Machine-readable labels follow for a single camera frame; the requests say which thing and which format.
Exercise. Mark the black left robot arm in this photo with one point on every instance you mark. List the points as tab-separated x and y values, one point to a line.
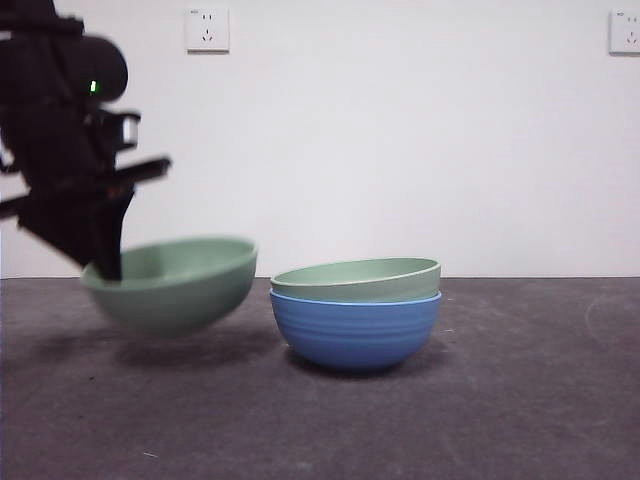
45	75

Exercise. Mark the white wall socket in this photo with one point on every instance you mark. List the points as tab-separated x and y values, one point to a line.
625	32
208	30

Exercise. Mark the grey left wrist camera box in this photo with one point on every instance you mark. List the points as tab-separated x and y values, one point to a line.
130	131

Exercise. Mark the blue ribbed bowl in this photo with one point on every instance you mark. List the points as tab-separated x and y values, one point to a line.
355	335

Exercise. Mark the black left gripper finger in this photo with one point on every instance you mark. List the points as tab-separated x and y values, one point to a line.
65	235
112	235

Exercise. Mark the green ribbed bowl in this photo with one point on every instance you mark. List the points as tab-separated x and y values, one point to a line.
175	300
360	285

